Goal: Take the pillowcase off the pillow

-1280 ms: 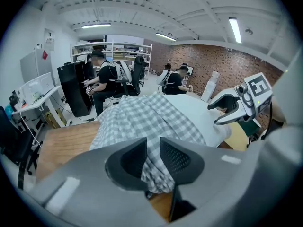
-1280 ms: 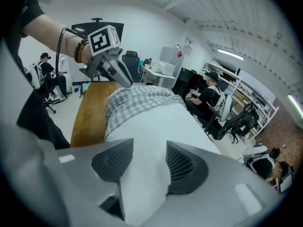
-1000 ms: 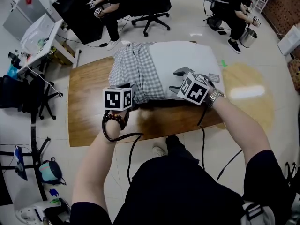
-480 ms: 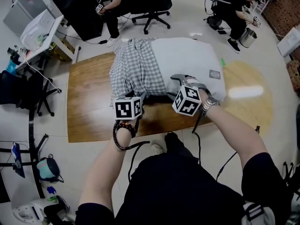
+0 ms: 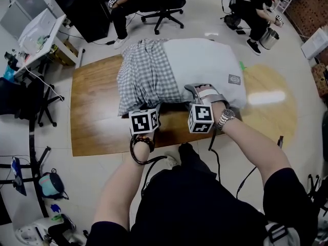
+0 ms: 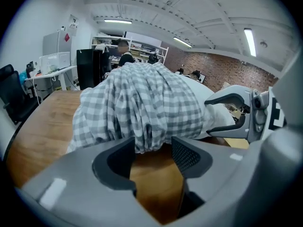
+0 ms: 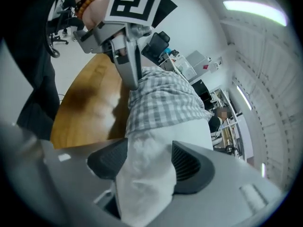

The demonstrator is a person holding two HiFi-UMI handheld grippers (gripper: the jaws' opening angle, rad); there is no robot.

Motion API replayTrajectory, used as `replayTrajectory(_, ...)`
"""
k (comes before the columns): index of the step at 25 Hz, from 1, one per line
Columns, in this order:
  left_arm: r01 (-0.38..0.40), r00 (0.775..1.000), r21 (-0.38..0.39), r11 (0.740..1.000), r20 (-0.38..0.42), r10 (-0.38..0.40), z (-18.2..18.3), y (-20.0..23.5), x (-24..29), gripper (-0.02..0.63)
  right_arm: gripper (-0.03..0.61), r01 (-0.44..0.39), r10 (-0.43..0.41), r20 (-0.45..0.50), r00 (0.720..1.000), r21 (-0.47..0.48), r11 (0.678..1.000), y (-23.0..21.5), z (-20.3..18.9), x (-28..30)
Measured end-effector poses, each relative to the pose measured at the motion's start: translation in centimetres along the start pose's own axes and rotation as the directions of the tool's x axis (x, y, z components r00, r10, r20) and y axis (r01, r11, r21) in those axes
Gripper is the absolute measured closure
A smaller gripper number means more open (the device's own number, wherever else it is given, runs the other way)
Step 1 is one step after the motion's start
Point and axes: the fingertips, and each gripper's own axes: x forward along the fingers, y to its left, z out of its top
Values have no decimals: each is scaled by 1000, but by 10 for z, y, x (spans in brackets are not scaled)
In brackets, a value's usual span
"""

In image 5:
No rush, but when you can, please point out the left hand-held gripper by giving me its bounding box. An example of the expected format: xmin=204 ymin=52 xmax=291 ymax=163
xmin=128 ymin=103 xmax=161 ymax=136

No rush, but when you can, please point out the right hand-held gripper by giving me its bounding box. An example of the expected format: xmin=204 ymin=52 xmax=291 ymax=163
xmin=184 ymin=83 xmax=230 ymax=134

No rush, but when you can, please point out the grey checkered pillowcase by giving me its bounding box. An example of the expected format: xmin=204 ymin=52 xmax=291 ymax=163
xmin=116 ymin=38 xmax=186 ymax=117

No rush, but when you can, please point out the white pillow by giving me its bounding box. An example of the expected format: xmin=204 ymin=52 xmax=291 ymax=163
xmin=162 ymin=37 xmax=248 ymax=110

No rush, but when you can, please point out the person's left forearm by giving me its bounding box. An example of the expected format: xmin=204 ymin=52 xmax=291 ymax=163
xmin=93 ymin=134 xmax=155 ymax=231

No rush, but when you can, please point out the person's right forearm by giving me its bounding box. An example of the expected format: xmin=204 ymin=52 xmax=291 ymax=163
xmin=212 ymin=102 xmax=293 ymax=190

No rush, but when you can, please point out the silver wristwatch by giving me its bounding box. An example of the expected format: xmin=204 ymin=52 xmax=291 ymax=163
xmin=217 ymin=109 xmax=236 ymax=131

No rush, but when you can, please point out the person's white shoe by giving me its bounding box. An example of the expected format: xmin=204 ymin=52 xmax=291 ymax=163
xmin=165 ymin=151 xmax=182 ymax=168

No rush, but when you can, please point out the person's black clothing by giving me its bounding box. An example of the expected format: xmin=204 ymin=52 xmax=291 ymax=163
xmin=86 ymin=142 xmax=319 ymax=246

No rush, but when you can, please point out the black floor fan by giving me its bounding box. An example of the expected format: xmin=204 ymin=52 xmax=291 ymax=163
xmin=223 ymin=13 xmax=242 ymax=31

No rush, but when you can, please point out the shiny metal bin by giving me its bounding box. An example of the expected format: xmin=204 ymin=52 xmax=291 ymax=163
xmin=259 ymin=27 xmax=280 ymax=51

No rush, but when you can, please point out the turquoise backpack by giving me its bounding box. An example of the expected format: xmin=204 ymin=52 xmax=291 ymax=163
xmin=38 ymin=168 xmax=69 ymax=200

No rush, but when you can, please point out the black metal rack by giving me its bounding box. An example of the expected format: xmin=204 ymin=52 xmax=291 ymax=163
xmin=0 ymin=120 xmax=52 ymax=218

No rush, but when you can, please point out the black office chair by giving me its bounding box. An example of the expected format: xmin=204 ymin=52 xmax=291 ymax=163
xmin=139 ymin=0 xmax=187 ymax=35

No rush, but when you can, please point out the white desk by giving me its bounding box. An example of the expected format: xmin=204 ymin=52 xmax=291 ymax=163
xmin=13 ymin=8 xmax=84 ymax=74

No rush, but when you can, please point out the black swivel chair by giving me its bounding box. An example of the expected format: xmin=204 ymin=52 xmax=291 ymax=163
xmin=0 ymin=74 xmax=65 ymax=128

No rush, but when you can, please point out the brown patterned box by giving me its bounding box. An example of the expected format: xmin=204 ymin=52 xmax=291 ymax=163
xmin=311 ymin=63 xmax=328 ymax=99

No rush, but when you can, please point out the black cabinet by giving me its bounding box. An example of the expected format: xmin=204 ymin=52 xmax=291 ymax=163
xmin=53 ymin=0 xmax=113 ymax=44

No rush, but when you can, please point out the white cardboard box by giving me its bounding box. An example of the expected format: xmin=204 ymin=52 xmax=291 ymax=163
xmin=300 ymin=27 xmax=328 ymax=60

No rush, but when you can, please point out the black tripod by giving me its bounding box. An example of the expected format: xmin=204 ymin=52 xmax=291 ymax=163
xmin=306 ymin=172 xmax=328 ymax=216

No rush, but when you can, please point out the blue plastic bag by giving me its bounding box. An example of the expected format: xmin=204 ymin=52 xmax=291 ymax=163
xmin=3 ymin=65 xmax=16 ymax=83

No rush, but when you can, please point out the white round device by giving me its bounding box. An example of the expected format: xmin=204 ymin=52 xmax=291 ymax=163
xmin=14 ymin=218 xmax=50 ymax=246

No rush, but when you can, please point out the brown bead bracelet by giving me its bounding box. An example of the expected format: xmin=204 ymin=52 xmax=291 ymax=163
xmin=130 ymin=134 xmax=156 ymax=165

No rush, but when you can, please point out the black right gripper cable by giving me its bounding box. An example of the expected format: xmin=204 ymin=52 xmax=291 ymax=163
xmin=208 ymin=129 xmax=221 ymax=184

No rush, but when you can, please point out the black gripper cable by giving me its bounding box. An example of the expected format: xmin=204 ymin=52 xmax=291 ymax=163
xmin=140 ymin=155 xmax=168 ymax=197
xmin=208 ymin=129 xmax=221 ymax=184

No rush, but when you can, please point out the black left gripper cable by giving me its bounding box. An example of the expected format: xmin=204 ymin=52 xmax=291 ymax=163
xmin=140 ymin=155 xmax=168 ymax=197

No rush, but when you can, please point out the white cable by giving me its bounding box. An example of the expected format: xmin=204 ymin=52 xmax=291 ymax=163
xmin=24 ymin=65 xmax=65 ymax=103

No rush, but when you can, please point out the grey strapped bag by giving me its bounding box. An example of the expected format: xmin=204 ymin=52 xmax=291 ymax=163
xmin=263 ymin=220 xmax=301 ymax=246

